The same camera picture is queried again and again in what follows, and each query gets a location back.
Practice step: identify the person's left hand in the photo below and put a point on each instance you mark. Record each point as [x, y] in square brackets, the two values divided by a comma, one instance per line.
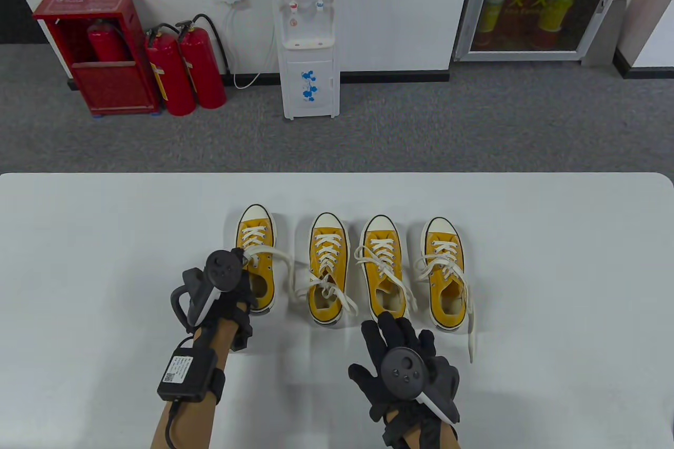
[239, 301]

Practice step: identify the person's right hand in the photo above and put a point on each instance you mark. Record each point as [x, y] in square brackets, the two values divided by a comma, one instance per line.
[389, 333]

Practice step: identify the person's right forearm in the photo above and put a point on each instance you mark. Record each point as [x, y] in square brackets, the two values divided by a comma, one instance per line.
[416, 441]

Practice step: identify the black hand controller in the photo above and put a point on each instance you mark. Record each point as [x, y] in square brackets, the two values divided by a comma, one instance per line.
[403, 370]
[224, 270]

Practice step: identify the white water dispenser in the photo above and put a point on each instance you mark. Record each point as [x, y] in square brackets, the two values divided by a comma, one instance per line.
[310, 96]

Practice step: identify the red fire extinguisher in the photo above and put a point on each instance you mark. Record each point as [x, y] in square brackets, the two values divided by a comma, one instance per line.
[171, 75]
[105, 46]
[202, 70]

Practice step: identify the red extinguisher cabinet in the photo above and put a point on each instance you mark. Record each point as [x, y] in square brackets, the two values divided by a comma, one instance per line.
[113, 86]

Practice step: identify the glass fire hydrant cabinet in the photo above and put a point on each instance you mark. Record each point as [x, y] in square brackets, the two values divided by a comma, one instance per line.
[547, 1]

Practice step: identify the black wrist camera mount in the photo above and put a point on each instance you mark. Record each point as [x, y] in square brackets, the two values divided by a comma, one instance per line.
[187, 372]
[405, 425]

